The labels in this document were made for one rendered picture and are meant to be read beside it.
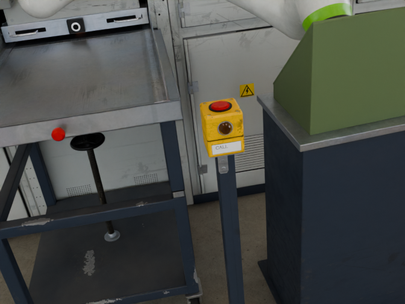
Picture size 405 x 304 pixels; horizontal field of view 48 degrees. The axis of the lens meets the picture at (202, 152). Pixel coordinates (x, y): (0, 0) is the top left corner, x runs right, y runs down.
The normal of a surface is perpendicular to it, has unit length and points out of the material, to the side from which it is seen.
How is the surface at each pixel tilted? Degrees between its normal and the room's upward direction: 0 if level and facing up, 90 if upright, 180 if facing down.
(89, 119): 90
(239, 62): 90
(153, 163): 90
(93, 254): 0
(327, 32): 90
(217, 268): 0
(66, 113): 0
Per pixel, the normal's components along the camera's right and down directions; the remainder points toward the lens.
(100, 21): 0.16, 0.49
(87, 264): -0.10, -0.85
